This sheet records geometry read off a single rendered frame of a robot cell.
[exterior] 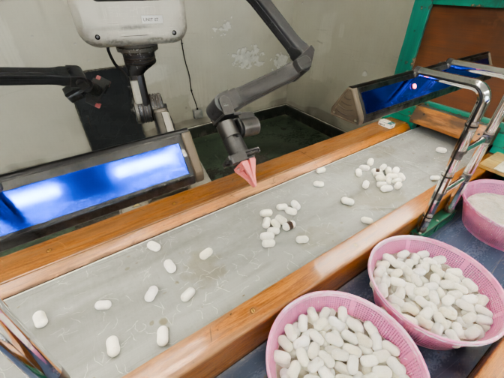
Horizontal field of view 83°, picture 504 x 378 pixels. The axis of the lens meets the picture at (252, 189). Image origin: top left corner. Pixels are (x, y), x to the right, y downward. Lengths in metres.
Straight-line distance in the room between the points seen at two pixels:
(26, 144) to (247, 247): 2.23
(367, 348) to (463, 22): 1.15
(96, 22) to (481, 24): 1.25
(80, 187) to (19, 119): 2.26
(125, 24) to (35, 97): 1.64
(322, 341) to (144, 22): 0.97
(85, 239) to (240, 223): 0.39
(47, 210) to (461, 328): 0.72
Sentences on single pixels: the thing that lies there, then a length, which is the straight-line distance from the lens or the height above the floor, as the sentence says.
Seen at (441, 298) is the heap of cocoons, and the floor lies 0.73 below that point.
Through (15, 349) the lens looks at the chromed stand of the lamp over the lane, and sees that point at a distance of 0.33.
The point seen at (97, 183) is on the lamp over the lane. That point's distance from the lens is 0.40.
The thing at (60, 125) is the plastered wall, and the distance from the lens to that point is 2.67.
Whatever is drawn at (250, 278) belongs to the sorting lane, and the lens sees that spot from 0.68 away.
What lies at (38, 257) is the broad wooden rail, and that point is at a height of 0.76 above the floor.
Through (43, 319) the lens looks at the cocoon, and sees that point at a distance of 0.72.
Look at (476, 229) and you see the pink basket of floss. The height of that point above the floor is 0.70.
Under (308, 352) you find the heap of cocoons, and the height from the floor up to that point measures 0.74.
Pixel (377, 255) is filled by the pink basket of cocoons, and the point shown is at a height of 0.75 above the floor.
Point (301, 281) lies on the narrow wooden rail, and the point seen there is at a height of 0.76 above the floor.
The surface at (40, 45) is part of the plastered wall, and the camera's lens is 2.54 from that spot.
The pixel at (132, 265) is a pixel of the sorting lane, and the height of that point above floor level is 0.74.
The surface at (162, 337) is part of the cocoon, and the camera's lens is 0.61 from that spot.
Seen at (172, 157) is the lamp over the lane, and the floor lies 1.08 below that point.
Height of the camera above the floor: 1.28
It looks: 36 degrees down
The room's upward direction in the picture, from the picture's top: straight up
